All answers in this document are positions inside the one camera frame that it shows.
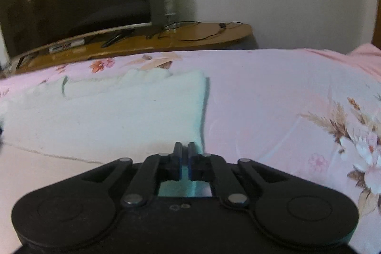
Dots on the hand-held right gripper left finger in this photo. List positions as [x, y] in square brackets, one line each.
[178, 161]

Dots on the pink cloth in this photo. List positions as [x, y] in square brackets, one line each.
[361, 56]

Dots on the white label sticker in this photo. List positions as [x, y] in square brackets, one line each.
[67, 47]

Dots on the clear acrylic stand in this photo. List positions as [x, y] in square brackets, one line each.
[168, 1]

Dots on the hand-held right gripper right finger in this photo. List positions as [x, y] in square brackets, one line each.
[192, 161]

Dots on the wooden television stand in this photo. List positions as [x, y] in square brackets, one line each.
[196, 33]

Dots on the white mint small cloth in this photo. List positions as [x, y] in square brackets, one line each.
[113, 117]

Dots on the pink floral bed sheet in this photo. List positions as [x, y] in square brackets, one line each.
[273, 99]

